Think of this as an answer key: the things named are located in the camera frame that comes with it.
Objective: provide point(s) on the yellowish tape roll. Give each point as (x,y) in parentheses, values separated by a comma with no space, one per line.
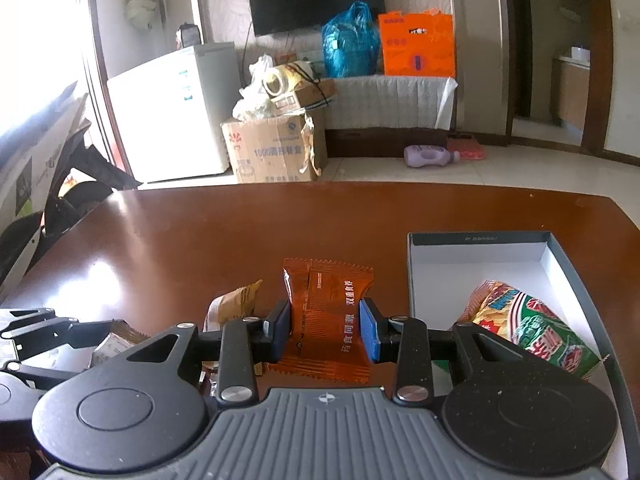
(275,80)

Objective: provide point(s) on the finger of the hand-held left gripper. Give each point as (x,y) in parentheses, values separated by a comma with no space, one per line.
(75,332)
(40,377)

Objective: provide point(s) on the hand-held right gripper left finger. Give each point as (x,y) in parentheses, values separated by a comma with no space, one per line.
(283,332)

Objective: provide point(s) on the brown snack packet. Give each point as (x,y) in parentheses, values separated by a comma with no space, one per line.
(235,305)

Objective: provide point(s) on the purple bottle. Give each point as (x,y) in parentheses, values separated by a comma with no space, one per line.
(427,156)

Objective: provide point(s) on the wooden kitchen cabinet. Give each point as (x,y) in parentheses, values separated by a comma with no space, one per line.
(570,90)

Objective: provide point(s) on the small framed object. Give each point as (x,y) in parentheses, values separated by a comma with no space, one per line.
(189,37)

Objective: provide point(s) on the green snack packet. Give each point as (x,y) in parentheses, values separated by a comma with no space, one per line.
(540,330)

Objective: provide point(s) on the dark wooden tv cabinet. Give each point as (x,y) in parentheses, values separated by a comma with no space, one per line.
(380,142)

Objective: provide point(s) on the black and white scooter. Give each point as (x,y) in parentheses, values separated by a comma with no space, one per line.
(95,165)

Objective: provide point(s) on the orange snack packet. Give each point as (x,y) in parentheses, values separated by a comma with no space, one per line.
(325,300)

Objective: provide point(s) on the orange gift box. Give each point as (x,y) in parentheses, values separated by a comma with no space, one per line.
(415,45)

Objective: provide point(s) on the white plastic bag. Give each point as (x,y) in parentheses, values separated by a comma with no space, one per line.
(250,105)

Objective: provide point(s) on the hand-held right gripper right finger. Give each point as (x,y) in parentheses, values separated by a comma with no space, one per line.
(369,330)

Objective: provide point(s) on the large printed cardboard box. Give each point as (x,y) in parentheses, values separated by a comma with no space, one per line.
(265,150)

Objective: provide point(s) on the white mini fridge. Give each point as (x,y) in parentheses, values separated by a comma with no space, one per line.
(170,115)

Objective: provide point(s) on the small cardboard box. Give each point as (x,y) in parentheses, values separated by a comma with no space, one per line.
(305,97)

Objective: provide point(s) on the white cabinet cover cloth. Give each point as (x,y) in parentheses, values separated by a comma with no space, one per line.
(390,102)

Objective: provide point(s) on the pink flat box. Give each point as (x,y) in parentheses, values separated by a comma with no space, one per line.
(470,150)

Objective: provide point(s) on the pale snack packet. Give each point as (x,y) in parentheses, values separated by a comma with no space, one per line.
(117,349)

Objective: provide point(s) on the blue plastic bag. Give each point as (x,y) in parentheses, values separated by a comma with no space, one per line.
(350,45)

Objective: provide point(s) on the grey cardboard box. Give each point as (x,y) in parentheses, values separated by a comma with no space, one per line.
(475,270)

